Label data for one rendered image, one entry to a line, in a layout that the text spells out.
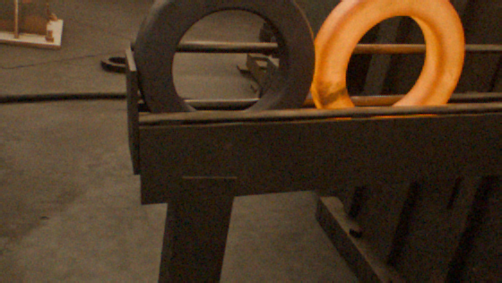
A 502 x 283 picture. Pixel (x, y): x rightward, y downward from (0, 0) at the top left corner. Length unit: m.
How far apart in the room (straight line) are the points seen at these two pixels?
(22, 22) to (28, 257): 1.90
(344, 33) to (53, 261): 0.98
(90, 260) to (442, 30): 1.00
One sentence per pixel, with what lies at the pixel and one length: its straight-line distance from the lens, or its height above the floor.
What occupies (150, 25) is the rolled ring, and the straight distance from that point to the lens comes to 0.52.
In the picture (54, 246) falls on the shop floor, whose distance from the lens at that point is 1.42.
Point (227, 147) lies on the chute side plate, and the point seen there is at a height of 0.58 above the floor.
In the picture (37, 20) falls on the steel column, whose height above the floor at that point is 0.11.
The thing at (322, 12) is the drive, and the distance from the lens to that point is 2.03.
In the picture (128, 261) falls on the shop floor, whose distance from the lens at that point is 1.37.
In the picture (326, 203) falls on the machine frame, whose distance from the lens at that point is 1.60.
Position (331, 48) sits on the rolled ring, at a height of 0.69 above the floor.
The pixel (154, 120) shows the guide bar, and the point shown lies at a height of 0.61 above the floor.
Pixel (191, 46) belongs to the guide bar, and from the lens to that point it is 0.60.
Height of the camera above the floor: 0.80
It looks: 22 degrees down
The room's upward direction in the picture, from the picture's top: 12 degrees clockwise
